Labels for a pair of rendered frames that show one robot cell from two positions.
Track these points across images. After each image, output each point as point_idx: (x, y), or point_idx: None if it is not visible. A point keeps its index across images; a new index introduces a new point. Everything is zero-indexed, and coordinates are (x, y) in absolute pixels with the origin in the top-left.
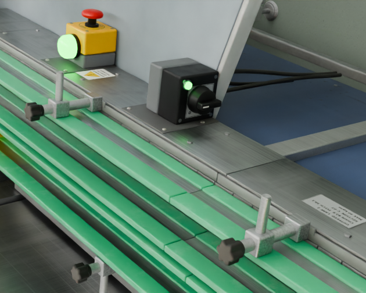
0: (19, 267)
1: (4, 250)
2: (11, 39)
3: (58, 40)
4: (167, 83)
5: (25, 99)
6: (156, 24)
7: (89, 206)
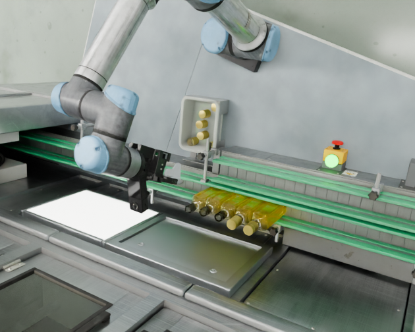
0: (342, 282)
1: (323, 276)
2: (279, 161)
3: (327, 158)
4: None
5: (344, 190)
6: (382, 143)
7: (375, 241)
